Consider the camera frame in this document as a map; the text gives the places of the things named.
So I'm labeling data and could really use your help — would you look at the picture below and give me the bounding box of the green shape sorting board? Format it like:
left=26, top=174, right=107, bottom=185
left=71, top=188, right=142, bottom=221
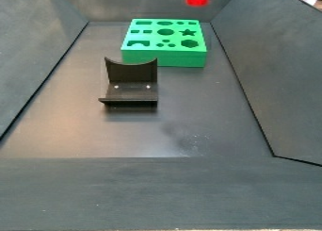
left=120, top=19, right=207, bottom=68

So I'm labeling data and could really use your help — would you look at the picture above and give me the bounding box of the black curved holder stand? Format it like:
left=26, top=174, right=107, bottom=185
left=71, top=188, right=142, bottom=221
left=98, top=58, right=159, bottom=105

